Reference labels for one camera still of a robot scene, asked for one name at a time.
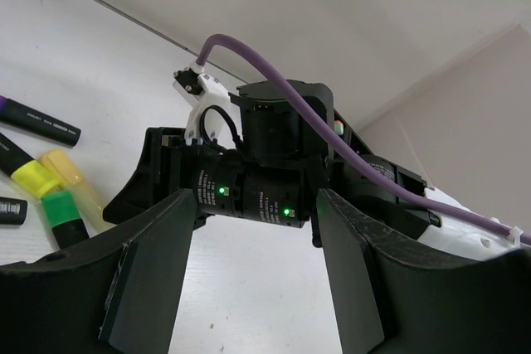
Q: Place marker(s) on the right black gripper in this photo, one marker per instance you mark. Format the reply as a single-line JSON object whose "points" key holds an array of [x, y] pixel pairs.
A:
{"points": [[274, 178]]}

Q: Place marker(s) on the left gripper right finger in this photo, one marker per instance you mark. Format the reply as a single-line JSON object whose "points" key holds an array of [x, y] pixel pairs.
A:
{"points": [[392, 294]]}

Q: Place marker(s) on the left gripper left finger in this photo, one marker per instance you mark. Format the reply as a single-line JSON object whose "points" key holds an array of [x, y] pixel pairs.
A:
{"points": [[117, 292]]}

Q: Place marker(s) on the yellow pastel highlighter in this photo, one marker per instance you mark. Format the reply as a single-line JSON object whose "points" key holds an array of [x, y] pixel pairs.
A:
{"points": [[87, 199]]}

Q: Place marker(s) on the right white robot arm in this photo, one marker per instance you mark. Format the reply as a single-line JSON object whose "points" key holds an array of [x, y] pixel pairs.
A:
{"points": [[415, 221]]}

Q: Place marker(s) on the black green-capped highlighter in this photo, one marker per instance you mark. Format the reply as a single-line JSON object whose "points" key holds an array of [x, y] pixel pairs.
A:
{"points": [[64, 219]]}

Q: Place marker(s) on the black orange-capped highlighter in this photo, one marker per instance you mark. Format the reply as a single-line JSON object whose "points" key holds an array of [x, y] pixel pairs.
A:
{"points": [[13, 211]]}

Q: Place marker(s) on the yellow-capped black marker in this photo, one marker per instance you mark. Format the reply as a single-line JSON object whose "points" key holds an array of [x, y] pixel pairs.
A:
{"points": [[26, 171]]}

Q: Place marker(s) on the black purple-capped marker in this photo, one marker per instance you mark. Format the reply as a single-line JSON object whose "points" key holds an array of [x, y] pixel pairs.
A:
{"points": [[34, 121]]}

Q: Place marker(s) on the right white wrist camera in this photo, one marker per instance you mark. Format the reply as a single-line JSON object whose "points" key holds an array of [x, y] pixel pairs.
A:
{"points": [[207, 91]]}

